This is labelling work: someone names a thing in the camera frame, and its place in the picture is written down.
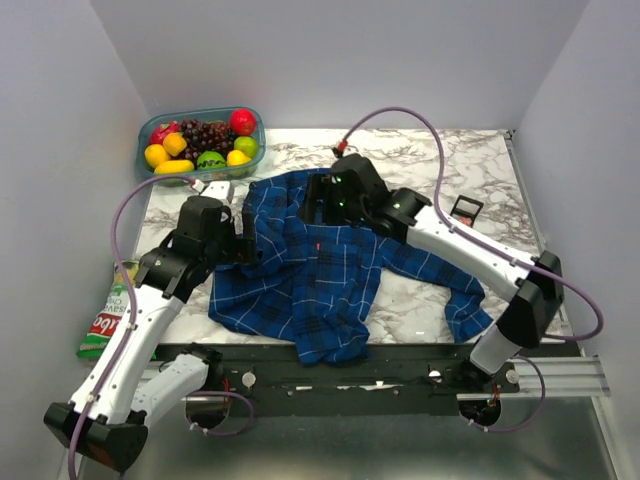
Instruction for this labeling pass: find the blue plaid shirt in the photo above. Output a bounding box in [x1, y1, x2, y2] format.
[208, 170, 492, 365]

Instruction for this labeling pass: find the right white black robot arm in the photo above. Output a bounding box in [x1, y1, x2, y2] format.
[298, 154, 564, 392]

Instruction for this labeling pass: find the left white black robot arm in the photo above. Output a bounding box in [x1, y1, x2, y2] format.
[43, 195, 256, 478]

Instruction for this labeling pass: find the open brooch box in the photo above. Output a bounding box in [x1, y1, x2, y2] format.
[450, 195, 484, 228]

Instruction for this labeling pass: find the yellow lemon right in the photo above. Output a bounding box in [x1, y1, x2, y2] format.
[226, 149, 251, 167]

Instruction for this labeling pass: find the yellow lemon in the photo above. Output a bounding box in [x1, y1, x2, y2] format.
[226, 149, 251, 167]
[144, 144, 171, 170]

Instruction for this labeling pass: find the yellow mango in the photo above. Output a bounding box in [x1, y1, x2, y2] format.
[154, 159, 194, 175]

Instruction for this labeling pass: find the green lime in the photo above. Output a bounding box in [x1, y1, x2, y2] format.
[234, 136, 259, 159]

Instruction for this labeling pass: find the clear teal fruit container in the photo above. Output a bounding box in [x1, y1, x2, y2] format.
[135, 107, 266, 184]

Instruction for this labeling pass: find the purple grape bunch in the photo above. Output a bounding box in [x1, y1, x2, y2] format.
[179, 119, 238, 162]

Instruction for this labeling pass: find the yellow lemon left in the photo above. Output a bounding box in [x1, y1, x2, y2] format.
[144, 144, 171, 170]

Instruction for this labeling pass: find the orange fruit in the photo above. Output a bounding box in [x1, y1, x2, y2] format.
[162, 132, 187, 157]

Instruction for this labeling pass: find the red apple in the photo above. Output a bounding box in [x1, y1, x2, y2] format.
[229, 108, 257, 136]

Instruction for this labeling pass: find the pink dragon fruit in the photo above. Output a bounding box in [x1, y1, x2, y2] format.
[149, 121, 180, 145]

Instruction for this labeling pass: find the green red snack bag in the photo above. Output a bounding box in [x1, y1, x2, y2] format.
[76, 265, 129, 359]

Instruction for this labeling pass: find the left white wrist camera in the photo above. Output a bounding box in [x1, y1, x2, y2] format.
[192, 180, 234, 205]

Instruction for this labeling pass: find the purple cable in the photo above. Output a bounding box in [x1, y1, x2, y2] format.
[187, 383, 257, 437]
[67, 174, 197, 480]
[332, 106, 605, 342]
[464, 354, 546, 435]

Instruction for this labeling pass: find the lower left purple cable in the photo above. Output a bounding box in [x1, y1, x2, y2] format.
[187, 383, 257, 437]

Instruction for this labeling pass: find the black front mounting rail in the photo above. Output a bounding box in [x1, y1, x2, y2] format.
[215, 344, 519, 417]

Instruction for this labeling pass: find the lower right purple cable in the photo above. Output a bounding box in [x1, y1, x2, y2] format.
[464, 354, 546, 435]

